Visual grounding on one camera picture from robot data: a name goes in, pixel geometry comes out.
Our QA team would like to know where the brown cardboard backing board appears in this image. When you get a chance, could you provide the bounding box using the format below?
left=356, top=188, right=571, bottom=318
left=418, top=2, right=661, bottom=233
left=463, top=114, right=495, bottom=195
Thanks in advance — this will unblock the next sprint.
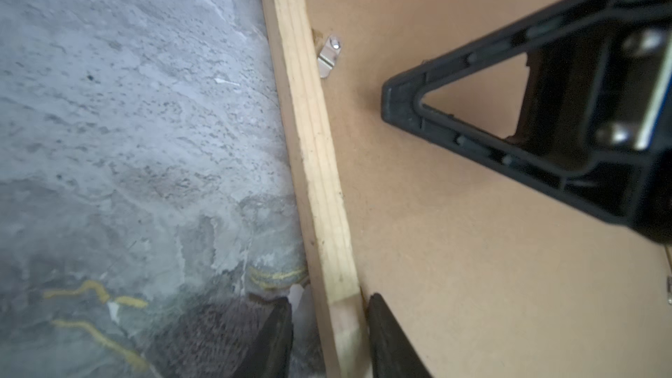
left=296, top=0, right=672, bottom=378

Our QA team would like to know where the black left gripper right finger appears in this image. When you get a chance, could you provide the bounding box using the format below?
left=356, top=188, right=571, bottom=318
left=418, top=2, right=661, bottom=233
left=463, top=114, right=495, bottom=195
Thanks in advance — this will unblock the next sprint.
left=367, top=293, right=432, bottom=378

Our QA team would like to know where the light wooden picture frame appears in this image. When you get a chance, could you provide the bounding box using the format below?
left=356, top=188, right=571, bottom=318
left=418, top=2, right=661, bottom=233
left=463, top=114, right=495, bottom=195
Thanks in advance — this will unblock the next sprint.
left=254, top=0, right=672, bottom=378

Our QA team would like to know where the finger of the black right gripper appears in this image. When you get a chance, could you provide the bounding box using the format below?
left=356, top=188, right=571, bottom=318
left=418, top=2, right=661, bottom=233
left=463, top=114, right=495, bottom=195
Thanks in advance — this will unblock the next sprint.
left=381, top=0, right=671, bottom=244

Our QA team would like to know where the silver metal turn clip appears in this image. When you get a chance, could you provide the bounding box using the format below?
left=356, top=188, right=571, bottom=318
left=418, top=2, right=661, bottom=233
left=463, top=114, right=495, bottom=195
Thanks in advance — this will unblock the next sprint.
left=317, top=35, right=342, bottom=79
left=666, top=276, right=672, bottom=306

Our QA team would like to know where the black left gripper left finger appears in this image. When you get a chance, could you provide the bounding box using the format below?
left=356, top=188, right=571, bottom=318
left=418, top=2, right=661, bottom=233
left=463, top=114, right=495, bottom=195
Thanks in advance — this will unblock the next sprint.
left=232, top=297, right=293, bottom=378

